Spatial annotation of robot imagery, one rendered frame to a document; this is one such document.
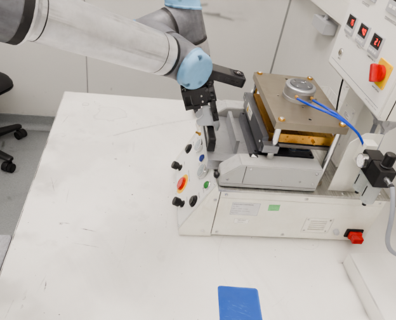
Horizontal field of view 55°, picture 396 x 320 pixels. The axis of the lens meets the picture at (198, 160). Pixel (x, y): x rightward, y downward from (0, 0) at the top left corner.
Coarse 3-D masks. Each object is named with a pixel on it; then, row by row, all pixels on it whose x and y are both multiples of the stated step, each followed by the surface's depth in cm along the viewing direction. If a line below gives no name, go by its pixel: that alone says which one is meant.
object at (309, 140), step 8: (256, 96) 107; (256, 104) 104; (264, 112) 100; (264, 120) 97; (272, 128) 94; (272, 136) 93; (280, 136) 93; (288, 136) 93; (296, 136) 93; (304, 136) 93; (312, 136) 94; (320, 136) 94; (328, 136) 95; (280, 144) 94; (288, 144) 95; (296, 144) 95; (304, 144) 95; (312, 144) 95; (320, 144) 95; (328, 144) 96
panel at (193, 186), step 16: (192, 144) 120; (176, 160) 126; (192, 160) 114; (176, 176) 120; (192, 176) 110; (208, 176) 100; (176, 192) 115; (192, 192) 105; (208, 192) 97; (192, 208) 101
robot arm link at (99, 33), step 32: (0, 0) 44; (32, 0) 46; (64, 0) 51; (0, 32) 46; (32, 32) 49; (64, 32) 52; (96, 32) 55; (128, 32) 59; (160, 32) 65; (128, 64) 63; (160, 64) 66; (192, 64) 68
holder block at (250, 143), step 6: (240, 114) 111; (240, 120) 111; (246, 120) 108; (246, 126) 105; (246, 132) 103; (246, 138) 103; (252, 138) 101; (246, 144) 102; (252, 144) 99; (252, 150) 96; (282, 150) 98; (282, 156) 97; (288, 156) 97; (294, 156) 97; (300, 156) 98; (306, 156) 98; (312, 156) 98
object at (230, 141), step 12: (228, 120) 106; (204, 132) 105; (216, 132) 106; (228, 132) 105; (240, 132) 107; (204, 144) 101; (216, 144) 101; (228, 144) 102; (240, 144) 102; (204, 156) 100; (216, 156) 96; (228, 156) 97; (216, 168) 97
